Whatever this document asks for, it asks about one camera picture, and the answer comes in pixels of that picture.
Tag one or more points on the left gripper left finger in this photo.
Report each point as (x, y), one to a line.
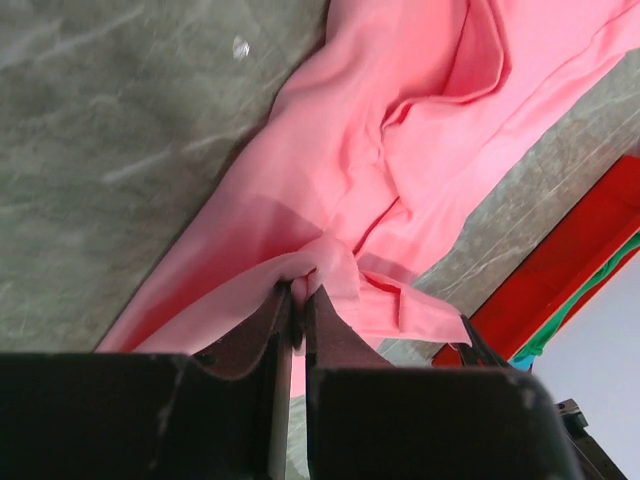
(221, 413)

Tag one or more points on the blue t shirt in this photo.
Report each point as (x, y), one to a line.
(523, 363)

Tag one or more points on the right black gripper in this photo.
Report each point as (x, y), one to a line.
(595, 463)

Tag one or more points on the pink t shirt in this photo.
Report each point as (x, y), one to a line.
(376, 151)

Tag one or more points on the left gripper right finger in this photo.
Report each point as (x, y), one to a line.
(369, 419)

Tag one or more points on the red plastic bin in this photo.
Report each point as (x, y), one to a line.
(590, 244)

